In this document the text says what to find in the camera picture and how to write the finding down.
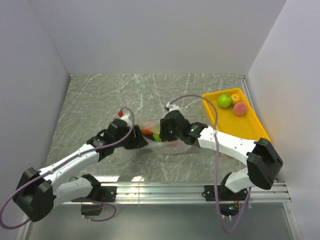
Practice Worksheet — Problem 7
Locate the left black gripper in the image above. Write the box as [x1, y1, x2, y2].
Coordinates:
[114, 125, 148, 150]

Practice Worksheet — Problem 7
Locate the clear plastic bag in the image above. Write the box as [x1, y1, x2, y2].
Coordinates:
[127, 121, 191, 155]

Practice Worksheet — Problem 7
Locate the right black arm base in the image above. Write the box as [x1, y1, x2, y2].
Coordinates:
[201, 185, 249, 218]

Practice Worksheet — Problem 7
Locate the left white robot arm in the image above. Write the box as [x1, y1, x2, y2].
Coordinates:
[12, 119, 148, 222]

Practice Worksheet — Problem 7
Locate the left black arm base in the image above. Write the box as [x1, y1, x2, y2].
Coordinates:
[80, 186, 117, 222]

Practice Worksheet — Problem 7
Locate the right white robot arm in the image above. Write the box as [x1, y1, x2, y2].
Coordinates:
[159, 110, 283, 200]

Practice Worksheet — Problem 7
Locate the orange fruit in bag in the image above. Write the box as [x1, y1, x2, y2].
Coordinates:
[141, 128, 153, 135]

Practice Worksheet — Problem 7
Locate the red fruit in bag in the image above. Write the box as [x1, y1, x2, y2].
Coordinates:
[169, 141, 179, 147]

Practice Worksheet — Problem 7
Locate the small orange fruit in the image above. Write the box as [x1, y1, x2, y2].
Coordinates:
[231, 93, 241, 106]

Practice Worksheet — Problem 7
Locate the green apple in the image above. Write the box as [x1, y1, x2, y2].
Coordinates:
[217, 93, 233, 109]

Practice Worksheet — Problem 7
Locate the yellow plastic tray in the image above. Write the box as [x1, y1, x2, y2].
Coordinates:
[202, 88, 270, 141]

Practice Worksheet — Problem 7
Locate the pink peach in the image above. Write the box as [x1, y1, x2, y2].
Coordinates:
[232, 102, 247, 117]

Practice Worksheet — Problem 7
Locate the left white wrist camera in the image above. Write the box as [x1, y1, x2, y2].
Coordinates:
[118, 111, 134, 127]

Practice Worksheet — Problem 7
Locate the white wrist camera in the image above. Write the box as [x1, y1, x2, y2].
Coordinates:
[164, 102, 181, 114]
[118, 111, 134, 127]

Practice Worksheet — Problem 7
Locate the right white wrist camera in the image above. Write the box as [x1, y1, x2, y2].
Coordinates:
[164, 102, 181, 114]

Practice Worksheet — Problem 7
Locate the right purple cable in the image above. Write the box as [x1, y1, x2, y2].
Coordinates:
[168, 94, 252, 234]

